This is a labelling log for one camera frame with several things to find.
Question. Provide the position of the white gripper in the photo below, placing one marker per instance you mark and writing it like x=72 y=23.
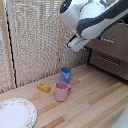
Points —
x=77 y=44

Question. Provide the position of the blue plastic cup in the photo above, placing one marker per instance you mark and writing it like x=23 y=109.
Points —
x=65 y=75

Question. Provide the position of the grey-white robot base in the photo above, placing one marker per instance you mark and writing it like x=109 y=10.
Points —
x=121 y=119

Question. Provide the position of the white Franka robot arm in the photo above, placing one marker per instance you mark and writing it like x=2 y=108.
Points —
x=96 y=18

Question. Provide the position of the dark brown drawer cabinet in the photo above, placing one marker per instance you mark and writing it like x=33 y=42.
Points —
x=90 y=56

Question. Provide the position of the pink ceramic mug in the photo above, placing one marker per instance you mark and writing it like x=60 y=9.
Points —
x=61 y=92

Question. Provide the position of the wide woven screen panel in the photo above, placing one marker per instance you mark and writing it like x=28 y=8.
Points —
x=33 y=43

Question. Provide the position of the yellow rectangular block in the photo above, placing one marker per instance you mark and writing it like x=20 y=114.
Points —
x=44 y=88

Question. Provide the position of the white floral-rimmed plate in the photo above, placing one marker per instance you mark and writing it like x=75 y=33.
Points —
x=15 y=114

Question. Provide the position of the thin wooden screen post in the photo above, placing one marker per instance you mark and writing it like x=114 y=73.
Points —
x=60 y=46

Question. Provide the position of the slanted wooden screen post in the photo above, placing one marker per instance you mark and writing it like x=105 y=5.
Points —
x=8 y=50

